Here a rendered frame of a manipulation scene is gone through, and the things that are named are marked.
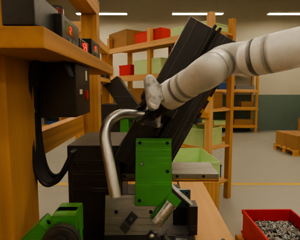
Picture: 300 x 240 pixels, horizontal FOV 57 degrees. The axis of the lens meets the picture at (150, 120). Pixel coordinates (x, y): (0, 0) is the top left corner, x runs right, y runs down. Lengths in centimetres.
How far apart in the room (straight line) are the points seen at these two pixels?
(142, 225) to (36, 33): 63
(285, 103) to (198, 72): 1024
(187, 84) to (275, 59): 20
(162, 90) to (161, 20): 930
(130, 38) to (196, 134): 202
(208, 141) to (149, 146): 250
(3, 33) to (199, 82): 38
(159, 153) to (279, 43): 51
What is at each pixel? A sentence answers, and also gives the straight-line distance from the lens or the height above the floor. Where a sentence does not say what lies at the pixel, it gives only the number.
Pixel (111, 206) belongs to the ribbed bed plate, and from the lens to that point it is 92.
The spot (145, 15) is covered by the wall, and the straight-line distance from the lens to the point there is 1000.
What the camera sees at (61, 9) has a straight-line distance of 115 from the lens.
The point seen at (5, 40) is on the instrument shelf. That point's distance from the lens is 58.
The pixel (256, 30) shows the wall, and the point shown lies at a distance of 1053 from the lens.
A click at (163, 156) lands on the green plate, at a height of 122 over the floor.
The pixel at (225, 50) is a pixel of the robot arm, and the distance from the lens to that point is 61.
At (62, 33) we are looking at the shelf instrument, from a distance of 76.
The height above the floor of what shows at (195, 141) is 78.
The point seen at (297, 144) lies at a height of 27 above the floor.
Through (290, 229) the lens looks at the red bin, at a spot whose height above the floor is 89.
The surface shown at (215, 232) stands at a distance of 114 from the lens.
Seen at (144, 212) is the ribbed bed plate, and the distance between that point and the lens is 91.
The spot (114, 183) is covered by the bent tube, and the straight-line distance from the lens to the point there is 74.
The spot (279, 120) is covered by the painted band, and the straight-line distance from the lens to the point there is 1076.
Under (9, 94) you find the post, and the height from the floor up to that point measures 142.
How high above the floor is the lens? 143
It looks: 6 degrees down
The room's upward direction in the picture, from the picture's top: straight up
